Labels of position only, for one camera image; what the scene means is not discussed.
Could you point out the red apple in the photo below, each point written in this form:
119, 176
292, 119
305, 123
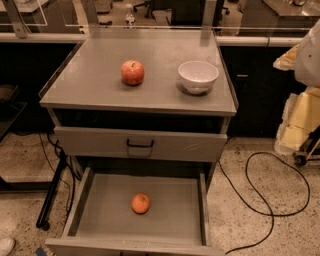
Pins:
132, 72

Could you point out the black drawer handle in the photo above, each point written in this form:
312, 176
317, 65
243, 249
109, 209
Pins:
133, 145

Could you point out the white ceramic bowl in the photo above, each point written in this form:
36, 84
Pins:
197, 77

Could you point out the white horizontal rail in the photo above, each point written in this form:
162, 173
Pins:
221, 40

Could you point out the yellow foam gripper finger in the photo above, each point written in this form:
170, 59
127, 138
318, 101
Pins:
301, 117
287, 60

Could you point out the black table leg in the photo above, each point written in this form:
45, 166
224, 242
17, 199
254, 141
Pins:
42, 221

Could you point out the orange fruit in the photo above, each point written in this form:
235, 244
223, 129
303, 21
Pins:
140, 203

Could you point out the clear water bottle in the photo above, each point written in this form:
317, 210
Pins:
129, 19

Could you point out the black caster wheel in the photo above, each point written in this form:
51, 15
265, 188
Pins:
300, 160

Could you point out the grey drawer cabinet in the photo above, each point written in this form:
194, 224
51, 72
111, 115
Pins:
90, 93

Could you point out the open grey middle drawer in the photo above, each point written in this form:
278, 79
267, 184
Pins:
102, 222

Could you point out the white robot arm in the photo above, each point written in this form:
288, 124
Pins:
307, 64

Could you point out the black office chair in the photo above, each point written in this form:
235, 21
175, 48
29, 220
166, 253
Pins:
148, 4

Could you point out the white shoe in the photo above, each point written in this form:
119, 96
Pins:
6, 245

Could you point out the closed grey top drawer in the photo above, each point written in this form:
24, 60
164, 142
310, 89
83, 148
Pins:
98, 142

